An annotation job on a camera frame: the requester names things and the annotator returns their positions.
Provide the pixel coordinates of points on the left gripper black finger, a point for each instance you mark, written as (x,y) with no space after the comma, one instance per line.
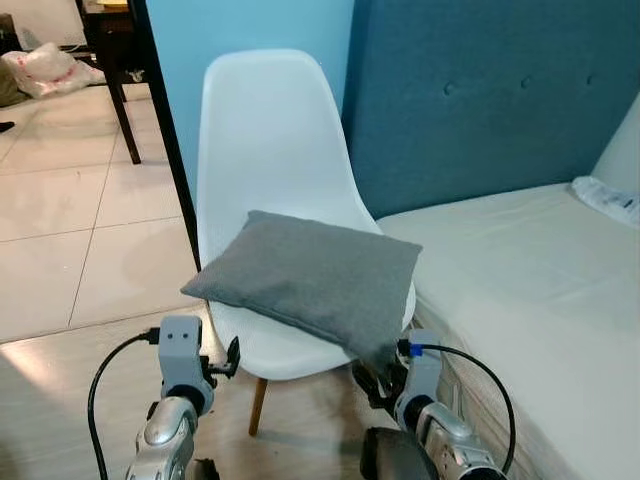
(234,358)

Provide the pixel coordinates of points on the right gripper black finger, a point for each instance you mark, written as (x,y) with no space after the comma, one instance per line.
(370,385)

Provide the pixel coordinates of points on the grey pillow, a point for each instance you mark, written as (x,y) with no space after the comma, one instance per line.
(310,275)

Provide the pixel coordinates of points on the black left robot leg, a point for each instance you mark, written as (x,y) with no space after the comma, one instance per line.
(205,470)

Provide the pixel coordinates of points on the cream mattress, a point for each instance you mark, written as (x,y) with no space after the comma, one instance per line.
(530,300)

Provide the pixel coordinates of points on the clear plastic package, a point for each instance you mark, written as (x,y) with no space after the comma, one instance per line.
(610,200)

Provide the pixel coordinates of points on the blue upholstered headboard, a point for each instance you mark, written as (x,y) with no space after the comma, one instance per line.
(480,110)

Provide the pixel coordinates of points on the dark wooden table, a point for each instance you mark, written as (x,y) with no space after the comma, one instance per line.
(105,40)

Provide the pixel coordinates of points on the pink plastic bag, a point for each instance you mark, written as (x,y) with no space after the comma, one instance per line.
(45,70)

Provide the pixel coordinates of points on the olive green cloth bundle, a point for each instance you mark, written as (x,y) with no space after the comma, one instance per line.
(10,90)

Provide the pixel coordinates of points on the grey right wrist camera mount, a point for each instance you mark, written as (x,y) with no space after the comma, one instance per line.
(422,368)

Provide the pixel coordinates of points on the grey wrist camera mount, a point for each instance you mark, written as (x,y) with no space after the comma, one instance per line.
(422,368)
(180,350)

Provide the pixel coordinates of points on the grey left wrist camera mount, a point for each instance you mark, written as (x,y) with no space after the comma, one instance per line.
(180,350)

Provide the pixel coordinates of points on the dark door frame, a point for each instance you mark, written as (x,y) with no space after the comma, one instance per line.
(160,100)

